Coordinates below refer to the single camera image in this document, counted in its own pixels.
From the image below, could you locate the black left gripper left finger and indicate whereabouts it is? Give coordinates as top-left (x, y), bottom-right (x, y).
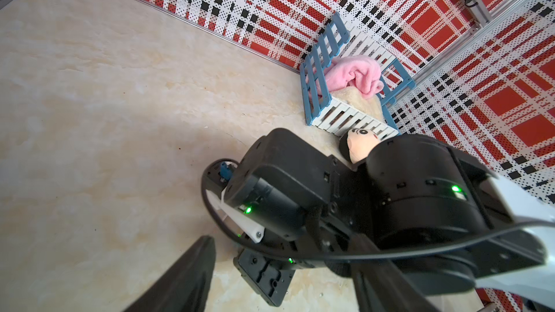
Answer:
top-left (126, 235), bottom-right (216, 311)

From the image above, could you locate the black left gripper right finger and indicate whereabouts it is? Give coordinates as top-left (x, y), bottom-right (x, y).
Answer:
top-left (349, 234), bottom-right (438, 311)

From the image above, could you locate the blue white toy crib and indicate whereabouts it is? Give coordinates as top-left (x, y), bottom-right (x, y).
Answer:
top-left (299, 12), bottom-right (416, 140)

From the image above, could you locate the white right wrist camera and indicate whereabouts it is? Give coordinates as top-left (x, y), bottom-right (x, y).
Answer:
top-left (204, 161), bottom-right (265, 244)

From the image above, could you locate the cream fluffy blanket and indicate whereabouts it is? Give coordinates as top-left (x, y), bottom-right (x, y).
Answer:
top-left (330, 87), bottom-right (384, 122)

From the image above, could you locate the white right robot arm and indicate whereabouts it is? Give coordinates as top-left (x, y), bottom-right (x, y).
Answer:
top-left (201, 128), bottom-right (554, 311)

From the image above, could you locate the pink towel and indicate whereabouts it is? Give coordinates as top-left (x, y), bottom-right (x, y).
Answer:
top-left (324, 56), bottom-right (384, 98)

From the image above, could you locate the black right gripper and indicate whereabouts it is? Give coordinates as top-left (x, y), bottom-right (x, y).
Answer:
top-left (233, 249), bottom-right (296, 307)

